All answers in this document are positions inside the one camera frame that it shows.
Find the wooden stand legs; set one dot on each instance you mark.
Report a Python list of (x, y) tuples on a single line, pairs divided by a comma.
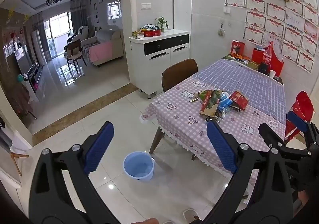
[(17, 161)]

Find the grey curtain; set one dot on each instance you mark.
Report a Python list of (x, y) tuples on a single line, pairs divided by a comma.
[(78, 15)]

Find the red box on table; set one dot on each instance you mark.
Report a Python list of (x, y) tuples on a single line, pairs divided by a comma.
[(238, 47)]

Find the white paper cup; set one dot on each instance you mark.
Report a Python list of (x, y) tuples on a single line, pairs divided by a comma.
[(273, 74)]

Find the cola bottle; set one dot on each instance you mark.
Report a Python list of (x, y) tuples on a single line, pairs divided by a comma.
[(268, 54)]

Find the potted green plant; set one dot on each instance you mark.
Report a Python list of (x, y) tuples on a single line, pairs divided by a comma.
[(162, 22)]

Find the white television cabinet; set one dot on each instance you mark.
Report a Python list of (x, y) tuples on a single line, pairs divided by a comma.
[(35, 76)]

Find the person's right forearm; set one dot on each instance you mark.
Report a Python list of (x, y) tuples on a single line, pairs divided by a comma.
[(305, 200)]

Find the white standing air conditioner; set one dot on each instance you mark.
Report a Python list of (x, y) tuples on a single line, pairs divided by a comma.
[(38, 44)]

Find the wall of red-trimmed certificates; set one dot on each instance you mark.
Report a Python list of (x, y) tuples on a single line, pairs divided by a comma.
[(276, 12)]

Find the black box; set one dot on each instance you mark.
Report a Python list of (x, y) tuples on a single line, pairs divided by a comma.
[(264, 68)]

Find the small red carton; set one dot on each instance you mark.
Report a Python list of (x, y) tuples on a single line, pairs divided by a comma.
[(239, 99)]

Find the glass balcony door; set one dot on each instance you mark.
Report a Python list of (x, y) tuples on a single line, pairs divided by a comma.
[(58, 32)]

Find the living room wooden chair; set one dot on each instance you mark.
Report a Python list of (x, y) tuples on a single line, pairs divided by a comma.
[(74, 48)]

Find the double light switch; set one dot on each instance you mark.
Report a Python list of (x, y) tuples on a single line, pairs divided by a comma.
[(146, 6)]

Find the white slipper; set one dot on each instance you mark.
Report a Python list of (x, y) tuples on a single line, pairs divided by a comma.
[(191, 214)]

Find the red gift box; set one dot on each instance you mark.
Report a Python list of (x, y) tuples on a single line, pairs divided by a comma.
[(256, 56)]

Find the brown wooden chair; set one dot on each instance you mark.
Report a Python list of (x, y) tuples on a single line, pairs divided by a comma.
[(179, 72)]

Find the beige sofa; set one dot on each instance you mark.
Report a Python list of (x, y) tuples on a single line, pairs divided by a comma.
[(109, 36)]

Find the single wall switch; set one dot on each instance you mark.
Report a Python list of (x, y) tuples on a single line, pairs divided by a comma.
[(227, 10)]

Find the blue plastic bucket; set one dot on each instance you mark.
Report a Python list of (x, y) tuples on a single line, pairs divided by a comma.
[(138, 165)]

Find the teal ball toy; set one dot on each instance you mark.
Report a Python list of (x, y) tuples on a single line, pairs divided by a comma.
[(20, 78)]

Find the red round tin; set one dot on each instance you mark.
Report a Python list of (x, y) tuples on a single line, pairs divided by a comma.
[(152, 33)]

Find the interior window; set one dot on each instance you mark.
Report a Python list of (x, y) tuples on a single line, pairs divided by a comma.
[(114, 9)]

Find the pink checked tablecloth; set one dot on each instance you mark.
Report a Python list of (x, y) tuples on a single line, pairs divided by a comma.
[(174, 119)]

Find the blue white packet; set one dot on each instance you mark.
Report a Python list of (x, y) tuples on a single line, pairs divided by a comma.
[(225, 103)]

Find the green red snack packet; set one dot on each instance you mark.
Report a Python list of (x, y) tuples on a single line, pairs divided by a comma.
[(209, 100)]

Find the pink blanket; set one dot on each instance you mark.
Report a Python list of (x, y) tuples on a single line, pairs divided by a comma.
[(102, 51)]

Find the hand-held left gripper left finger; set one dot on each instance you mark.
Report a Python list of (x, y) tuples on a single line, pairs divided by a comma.
[(98, 149)]

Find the white sideboard cabinet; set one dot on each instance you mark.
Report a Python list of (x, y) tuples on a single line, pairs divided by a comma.
[(139, 64)]

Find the red chair cover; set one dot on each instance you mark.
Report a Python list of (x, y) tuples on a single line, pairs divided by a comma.
[(300, 104)]

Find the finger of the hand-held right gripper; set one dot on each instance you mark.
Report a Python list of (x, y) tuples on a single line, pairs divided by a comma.
[(297, 119), (270, 135)]

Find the hanging wall brush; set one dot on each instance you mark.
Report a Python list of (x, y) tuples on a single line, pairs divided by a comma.
[(221, 31)]

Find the small yellow box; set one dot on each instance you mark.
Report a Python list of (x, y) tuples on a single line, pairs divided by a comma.
[(137, 35)]

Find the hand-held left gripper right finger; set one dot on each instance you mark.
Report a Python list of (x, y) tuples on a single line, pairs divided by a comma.
[(221, 149)]

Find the television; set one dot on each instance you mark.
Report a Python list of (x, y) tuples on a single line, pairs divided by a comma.
[(23, 63)]

